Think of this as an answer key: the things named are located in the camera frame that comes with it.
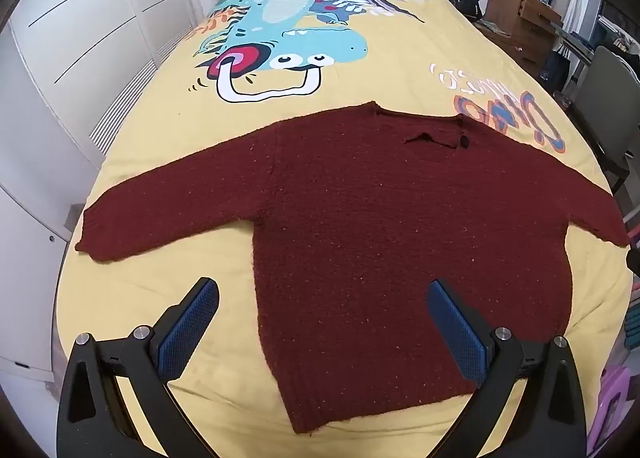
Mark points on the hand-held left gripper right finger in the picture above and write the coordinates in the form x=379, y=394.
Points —
x=457, y=333

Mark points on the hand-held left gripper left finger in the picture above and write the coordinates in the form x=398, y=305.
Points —
x=187, y=333

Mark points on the dark red knit sweater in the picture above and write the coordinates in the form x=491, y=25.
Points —
x=350, y=238

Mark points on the purple plastic stool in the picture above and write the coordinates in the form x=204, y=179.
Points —
x=612, y=388

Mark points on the yellow printed blanket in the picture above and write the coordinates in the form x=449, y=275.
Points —
x=400, y=77

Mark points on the dark blue bag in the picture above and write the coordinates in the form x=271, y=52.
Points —
x=554, y=67

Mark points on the grey chair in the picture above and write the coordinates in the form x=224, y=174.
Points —
x=607, y=87

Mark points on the white wardrobe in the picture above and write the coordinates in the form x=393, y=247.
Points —
x=75, y=37

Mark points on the wooden drawer cabinet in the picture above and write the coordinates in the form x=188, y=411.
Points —
x=525, y=22

